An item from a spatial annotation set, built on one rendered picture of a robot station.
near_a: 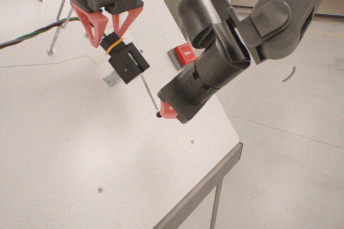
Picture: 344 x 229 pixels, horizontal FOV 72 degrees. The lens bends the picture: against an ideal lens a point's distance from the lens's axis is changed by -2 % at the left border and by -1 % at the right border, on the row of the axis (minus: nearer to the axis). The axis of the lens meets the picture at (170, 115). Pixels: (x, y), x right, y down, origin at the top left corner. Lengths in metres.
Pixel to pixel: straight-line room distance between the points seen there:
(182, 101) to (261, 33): 0.15
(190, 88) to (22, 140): 0.27
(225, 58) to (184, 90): 0.09
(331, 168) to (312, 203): 0.42
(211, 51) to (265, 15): 0.07
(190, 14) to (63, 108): 0.27
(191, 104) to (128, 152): 0.17
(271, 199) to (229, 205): 0.28
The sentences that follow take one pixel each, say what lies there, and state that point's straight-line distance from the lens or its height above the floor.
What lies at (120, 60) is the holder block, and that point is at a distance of 0.44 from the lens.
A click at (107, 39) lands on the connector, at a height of 1.18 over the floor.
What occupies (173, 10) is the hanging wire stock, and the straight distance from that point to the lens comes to 1.41.
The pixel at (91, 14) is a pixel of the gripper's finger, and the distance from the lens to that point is 0.40.
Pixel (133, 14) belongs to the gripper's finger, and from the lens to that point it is 0.43.
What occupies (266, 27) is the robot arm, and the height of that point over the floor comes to 1.24.
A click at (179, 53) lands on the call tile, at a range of 0.60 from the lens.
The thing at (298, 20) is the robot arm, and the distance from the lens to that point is 0.31.
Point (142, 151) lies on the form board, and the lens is 0.50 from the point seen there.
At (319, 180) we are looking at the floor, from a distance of 2.03.
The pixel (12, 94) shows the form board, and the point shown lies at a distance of 0.46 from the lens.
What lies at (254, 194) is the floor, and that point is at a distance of 1.75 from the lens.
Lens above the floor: 1.30
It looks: 33 degrees down
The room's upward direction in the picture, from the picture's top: straight up
